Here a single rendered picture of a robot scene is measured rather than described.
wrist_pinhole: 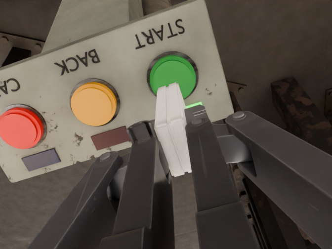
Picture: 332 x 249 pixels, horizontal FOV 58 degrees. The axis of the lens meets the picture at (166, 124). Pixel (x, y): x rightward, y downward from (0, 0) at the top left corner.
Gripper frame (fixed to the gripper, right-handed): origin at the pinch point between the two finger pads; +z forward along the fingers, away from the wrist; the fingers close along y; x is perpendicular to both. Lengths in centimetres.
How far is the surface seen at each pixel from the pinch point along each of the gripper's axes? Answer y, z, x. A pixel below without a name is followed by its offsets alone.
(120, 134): -6.2, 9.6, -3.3
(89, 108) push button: -7.6, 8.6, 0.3
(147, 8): -3, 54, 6
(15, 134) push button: -15.2, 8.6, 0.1
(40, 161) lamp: -14.9, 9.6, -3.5
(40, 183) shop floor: -71, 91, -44
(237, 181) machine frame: 8, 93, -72
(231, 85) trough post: 15, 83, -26
